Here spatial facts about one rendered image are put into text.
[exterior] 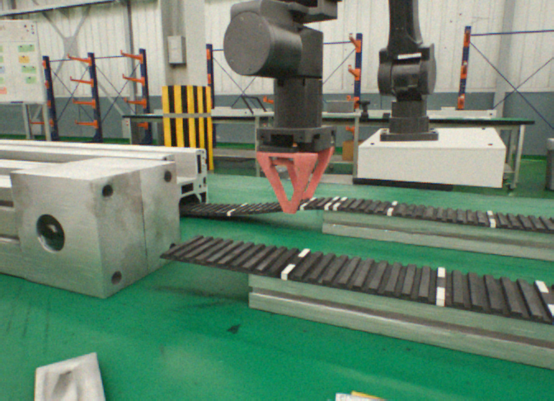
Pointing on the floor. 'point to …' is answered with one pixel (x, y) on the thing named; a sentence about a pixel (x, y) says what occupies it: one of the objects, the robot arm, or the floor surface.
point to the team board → (22, 66)
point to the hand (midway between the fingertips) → (297, 201)
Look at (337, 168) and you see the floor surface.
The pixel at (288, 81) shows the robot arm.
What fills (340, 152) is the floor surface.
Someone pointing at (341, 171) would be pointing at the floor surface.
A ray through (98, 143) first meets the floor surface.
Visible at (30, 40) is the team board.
